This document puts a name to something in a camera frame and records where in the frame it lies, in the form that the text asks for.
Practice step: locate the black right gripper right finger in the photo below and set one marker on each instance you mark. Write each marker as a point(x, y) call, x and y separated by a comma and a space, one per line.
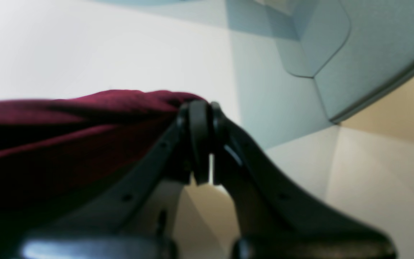
point(277, 218)

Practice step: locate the grey plastic tray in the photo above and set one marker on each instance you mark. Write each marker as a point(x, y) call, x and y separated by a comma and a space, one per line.
point(332, 56)

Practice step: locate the dark red t-shirt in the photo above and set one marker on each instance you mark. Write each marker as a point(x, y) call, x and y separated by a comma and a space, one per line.
point(55, 152)

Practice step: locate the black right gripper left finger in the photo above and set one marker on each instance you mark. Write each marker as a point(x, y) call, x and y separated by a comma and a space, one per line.
point(131, 220)

